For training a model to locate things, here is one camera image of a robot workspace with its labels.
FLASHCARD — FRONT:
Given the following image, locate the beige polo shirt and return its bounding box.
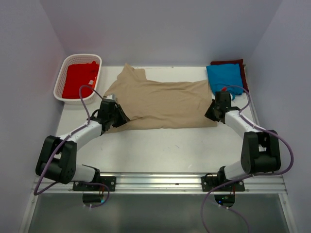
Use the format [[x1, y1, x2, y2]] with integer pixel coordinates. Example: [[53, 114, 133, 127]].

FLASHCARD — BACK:
[[104, 64, 217, 133]]

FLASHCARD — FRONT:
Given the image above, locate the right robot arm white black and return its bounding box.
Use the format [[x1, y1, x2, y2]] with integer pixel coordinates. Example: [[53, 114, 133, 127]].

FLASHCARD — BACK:
[[205, 91, 281, 191]]

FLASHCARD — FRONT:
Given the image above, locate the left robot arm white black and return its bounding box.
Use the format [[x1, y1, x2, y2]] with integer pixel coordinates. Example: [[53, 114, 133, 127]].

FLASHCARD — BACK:
[[35, 99, 130, 191]]

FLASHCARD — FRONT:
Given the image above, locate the folded blue t shirt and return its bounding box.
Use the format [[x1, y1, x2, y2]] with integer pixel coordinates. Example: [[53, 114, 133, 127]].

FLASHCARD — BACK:
[[206, 64, 243, 99]]

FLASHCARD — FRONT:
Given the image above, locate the folded dark red t shirt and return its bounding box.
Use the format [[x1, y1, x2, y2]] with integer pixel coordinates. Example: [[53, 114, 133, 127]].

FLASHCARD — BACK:
[[210, 59, 249, 91]]

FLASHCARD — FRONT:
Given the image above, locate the red t shirt in basket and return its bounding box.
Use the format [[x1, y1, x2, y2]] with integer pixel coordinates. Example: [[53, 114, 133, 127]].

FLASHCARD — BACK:
[[62, 61, 99, 99]]

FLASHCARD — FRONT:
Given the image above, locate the white plastic laundry basket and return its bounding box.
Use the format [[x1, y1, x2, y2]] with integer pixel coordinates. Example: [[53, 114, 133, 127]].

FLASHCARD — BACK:
[[53, 53, 102, 105]]

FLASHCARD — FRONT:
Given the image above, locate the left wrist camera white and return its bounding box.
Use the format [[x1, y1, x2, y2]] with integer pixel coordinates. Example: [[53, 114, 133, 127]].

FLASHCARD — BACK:
[[104, 94, 118, 102]]

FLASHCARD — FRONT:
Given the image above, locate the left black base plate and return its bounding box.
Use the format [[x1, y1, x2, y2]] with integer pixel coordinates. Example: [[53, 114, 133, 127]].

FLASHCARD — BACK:
[[72, 176, 117, 192]]

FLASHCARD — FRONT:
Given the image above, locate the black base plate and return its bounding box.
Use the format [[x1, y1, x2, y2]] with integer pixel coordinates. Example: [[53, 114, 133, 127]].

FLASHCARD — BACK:
[[72, 176, 117, 192], [201, 173, 245, 192]]

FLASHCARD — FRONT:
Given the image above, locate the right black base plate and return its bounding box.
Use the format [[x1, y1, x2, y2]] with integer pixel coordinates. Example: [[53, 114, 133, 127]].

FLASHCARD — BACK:
[[201, 173, 245, 192]]

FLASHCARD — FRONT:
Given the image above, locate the aluminium mounting rail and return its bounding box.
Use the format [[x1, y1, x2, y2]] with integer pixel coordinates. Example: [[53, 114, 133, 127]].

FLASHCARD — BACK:
[[31, 171, 285, 194]]

